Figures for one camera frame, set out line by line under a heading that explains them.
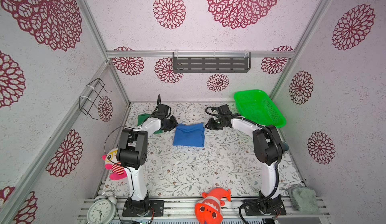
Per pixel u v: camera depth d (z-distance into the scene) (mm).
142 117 1101
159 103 822
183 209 748
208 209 653
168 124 865
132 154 529
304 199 762
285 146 900
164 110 811
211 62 944
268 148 545
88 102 749
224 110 817
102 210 701
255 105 1200
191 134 957
